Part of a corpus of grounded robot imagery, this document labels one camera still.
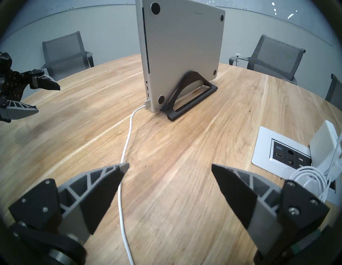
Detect white MagSafe charging cable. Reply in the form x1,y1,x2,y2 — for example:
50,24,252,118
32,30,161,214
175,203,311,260
118,100,342,265

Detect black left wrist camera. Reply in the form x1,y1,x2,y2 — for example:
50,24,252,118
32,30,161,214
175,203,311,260
0,52,13,71

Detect grey mesh office chair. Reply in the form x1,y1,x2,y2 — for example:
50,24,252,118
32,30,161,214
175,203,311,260
229,34,306,85
40,31,94,82
325,73,342,111

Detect silver table power outlet box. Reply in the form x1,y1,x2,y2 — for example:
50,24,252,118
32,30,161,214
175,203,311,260
252,126,342,206

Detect large white power adapter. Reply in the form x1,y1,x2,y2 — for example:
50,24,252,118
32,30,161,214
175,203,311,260
309,120,340,174

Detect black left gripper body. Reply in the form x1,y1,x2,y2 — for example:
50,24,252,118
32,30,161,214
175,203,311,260
0,69,29,104

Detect black vertical laptop stand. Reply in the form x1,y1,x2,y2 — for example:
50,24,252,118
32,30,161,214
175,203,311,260
160,71,218,122

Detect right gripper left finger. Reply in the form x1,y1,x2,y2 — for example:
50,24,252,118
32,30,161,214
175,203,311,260
8,163,130,245

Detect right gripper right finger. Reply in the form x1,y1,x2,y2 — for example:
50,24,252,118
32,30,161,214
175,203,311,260
212,164,330,257

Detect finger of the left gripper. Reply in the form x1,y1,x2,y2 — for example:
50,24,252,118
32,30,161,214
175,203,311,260
0,99,39,122
28,69,61,91

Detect silver MacBook laptop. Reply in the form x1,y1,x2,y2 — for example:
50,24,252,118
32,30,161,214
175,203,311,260
135,0,226,114

